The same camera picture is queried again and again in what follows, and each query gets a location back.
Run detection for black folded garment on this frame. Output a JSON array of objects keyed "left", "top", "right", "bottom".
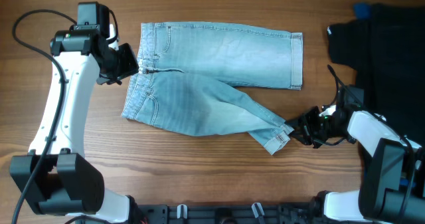
[{"left": 327, "top": 3, "right": 424, "bottom": 144}]

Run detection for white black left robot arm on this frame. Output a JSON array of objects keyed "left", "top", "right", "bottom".
[{"left": 9, "top": 1, "right": 146, "bottom": 223}]

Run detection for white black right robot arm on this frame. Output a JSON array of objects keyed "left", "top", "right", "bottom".
[{"left": 289, "top": 86, "right": 424, "bottom": 223}]

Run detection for blue cloth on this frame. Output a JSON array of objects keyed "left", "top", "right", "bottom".
[{"left": 353, "top": 3, "right": 371, "bottom": 19}]

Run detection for light blue denim shorts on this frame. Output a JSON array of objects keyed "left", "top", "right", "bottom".
[{"left": 122, "top": 22, "right": 303, "bottom": 154}]

